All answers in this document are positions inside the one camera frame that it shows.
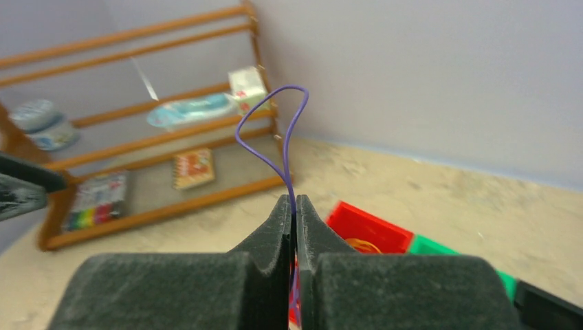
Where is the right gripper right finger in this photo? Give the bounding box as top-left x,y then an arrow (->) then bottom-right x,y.
296,195 -> 520,329

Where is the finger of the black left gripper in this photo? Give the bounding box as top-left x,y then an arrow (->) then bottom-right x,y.
1,152 -> 67,221

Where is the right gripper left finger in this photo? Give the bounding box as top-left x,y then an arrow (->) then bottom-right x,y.
49,196 -> 292,329

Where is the yellow cable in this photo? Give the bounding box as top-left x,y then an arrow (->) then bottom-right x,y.
346,238 -> 382,255

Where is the red plastic bin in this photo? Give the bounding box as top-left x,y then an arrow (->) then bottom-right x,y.
287,201 -> 415,327

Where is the blue white tape roll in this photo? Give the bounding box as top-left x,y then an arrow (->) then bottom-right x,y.
9,99 -> 80,151

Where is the coloured marker set pack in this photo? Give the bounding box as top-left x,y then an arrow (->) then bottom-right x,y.
61,170 -> 129,232

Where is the green plastic bin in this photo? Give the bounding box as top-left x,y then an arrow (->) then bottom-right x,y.
407,234 -> 518,302

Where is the orange snack packet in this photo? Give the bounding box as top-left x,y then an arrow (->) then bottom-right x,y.
173,148 -> 216,190

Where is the blue white oval package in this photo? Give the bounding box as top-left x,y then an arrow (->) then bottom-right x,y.
146,93 -> 237,130

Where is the wooden shelf rack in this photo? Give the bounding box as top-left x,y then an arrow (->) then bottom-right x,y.
1,1 -> 283,252

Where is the black plastic bin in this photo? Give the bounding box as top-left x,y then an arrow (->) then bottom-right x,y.
514,280 -> 582,330

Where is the white red box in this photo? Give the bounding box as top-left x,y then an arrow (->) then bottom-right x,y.
228,66 -> 268,116

